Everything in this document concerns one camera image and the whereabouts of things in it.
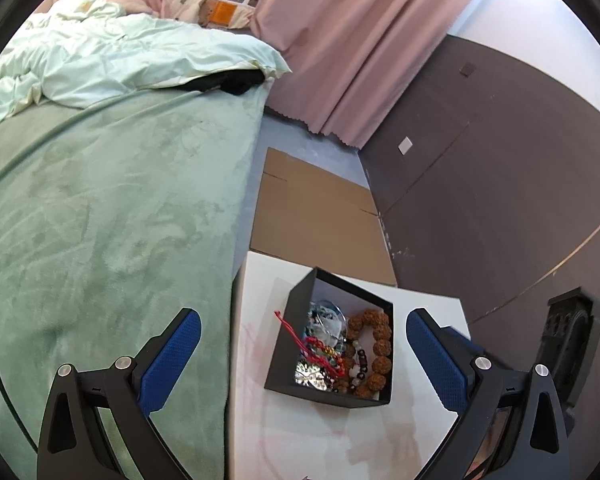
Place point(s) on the flat cardboard sheet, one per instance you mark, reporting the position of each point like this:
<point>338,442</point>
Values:
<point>315,220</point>

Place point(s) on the green bed blanket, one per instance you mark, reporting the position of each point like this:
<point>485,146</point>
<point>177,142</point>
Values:
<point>105,230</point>

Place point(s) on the white wall socket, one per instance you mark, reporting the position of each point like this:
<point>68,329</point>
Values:
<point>406,144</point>

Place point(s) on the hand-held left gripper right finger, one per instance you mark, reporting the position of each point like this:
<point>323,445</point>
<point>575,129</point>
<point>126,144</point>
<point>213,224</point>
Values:
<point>437,360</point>

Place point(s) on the pillow with orange patch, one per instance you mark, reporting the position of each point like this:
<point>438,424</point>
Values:
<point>220,12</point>

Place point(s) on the black garment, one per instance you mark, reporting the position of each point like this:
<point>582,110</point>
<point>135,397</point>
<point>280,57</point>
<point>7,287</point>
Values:
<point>235,82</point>

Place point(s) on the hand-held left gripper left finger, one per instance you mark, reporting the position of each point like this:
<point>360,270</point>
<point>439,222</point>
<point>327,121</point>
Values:
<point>172,360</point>

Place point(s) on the white table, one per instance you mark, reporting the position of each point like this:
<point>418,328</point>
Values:
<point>300,440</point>

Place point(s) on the pale green duvet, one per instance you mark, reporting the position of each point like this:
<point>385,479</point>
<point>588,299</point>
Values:
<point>130,55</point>

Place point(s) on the dark wall plate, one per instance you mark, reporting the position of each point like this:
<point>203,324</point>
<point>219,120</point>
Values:
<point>467,70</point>

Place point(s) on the black jewelry box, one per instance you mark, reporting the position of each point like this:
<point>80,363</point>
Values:
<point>285,355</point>

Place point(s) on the wide pink curtain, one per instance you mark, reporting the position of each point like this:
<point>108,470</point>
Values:
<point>370,45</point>

